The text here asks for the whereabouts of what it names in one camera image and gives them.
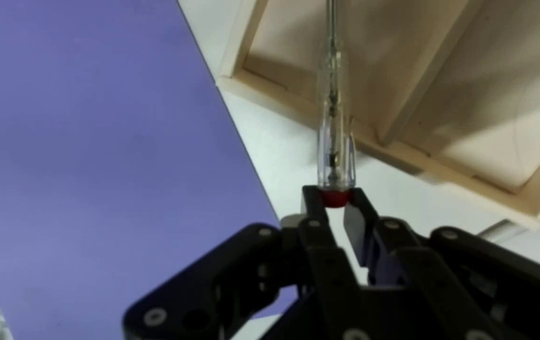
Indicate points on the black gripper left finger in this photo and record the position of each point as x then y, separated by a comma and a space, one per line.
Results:
232, 283

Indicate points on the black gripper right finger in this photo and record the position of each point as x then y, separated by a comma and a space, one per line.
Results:
459, 283

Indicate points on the purple mat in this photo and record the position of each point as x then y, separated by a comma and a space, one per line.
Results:
92, 157

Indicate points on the light wooden tray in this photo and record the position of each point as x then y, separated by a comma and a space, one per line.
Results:
470, 94

